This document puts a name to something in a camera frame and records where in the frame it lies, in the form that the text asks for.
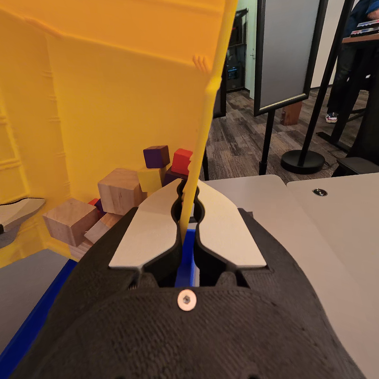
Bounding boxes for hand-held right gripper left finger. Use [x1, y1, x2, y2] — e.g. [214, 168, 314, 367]
[108, 177, 183, 272]

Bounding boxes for stack of books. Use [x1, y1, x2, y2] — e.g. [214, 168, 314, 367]
[349, 20, 379, 37]

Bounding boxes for black shelf rack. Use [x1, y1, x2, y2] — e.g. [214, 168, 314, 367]
[226, 9, 248, 92]

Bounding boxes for wooden top desk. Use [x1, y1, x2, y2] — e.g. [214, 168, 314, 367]
[316, 33, 379, 154]

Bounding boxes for pile of coloured wooden cubes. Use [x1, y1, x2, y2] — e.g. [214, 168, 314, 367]
[43, 145, 194, 261]

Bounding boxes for black pole stand round base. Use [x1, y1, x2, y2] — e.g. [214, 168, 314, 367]
[281, 0, 356, 174]

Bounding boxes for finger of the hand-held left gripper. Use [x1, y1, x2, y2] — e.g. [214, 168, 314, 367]
[0, 198, 46, 235]

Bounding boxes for wooden post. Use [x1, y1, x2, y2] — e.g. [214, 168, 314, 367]
[281, 101, 302, 126]

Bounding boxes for blue plastic box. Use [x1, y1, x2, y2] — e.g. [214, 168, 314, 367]
[0, 228, 197, 365]

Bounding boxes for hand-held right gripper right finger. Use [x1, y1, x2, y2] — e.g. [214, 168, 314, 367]
[194, 179, 267, 272]

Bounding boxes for yellow plastic box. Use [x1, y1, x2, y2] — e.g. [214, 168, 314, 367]
[0, 0, 239, 268]

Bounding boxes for black framed sign stand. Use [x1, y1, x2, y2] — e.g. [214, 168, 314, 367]
[254, 0, 329, 176]

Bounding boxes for grey mat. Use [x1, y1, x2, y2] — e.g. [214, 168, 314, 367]
[0, 248, 70, 346]

